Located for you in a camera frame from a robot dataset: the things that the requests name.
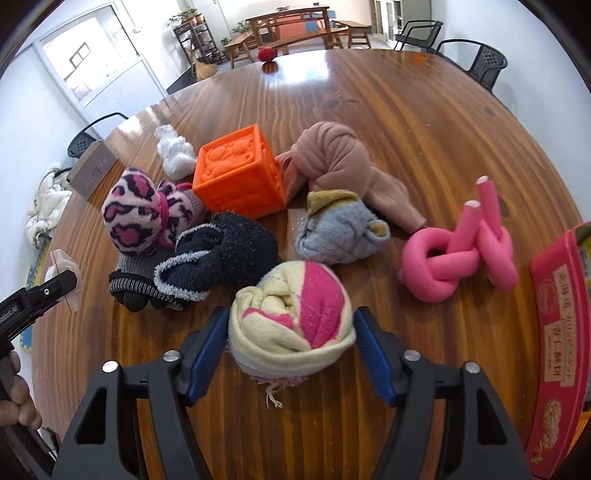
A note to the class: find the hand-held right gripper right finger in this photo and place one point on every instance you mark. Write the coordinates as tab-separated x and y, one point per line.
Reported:
374	355

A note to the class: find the pink foam knot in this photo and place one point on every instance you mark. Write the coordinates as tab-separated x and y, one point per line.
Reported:
425	272

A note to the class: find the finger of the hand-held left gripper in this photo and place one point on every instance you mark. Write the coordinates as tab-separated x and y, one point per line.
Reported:
41	293

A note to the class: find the wooden bench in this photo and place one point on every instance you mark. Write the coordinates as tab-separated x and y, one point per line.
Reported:
238	44

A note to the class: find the colourful foam floor mat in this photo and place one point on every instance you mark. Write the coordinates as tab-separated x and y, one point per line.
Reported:
34	277

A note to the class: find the brown cardboard box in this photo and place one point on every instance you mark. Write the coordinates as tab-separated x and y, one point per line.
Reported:
90	173

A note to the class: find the orange rubber cube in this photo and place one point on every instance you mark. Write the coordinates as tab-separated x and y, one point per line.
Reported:
235	175

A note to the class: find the black fuzzy sock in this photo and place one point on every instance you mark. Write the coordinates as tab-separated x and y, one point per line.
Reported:
240	249

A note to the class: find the wooden dining table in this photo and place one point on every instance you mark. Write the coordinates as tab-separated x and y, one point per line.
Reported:
286	18

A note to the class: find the woven basket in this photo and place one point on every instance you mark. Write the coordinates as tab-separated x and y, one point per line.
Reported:
206	70

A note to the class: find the cream and pink sock roll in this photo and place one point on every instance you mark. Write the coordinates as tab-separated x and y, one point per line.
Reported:
286	332

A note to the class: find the dusty pink sock roll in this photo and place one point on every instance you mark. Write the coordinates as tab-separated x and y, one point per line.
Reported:
332	157

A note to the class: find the white jacket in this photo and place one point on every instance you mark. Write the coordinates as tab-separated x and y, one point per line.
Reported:
44	203

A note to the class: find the pink leopard print sock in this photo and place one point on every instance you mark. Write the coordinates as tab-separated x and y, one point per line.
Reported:
131	207

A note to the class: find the white plastic bag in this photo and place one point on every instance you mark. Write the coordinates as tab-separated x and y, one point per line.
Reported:
175	154

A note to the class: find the glass door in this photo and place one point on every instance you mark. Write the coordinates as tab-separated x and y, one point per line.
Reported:
87	60

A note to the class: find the grey sock with mustard toe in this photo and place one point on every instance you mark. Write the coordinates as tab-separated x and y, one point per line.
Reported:
332	230

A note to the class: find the small wooden table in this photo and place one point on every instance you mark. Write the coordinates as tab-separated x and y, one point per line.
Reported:
353	27

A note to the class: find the black plant shelf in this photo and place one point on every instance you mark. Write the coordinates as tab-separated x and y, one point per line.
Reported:
201	41

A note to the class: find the clear zip bag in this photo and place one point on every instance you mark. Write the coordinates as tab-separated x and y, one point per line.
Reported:
64	261

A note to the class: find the red ball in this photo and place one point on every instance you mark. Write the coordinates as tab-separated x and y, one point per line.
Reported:
267	54

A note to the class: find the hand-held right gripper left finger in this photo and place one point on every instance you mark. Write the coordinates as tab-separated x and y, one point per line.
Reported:
210	350

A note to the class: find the person's left hand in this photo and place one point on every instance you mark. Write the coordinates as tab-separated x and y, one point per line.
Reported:
21	408

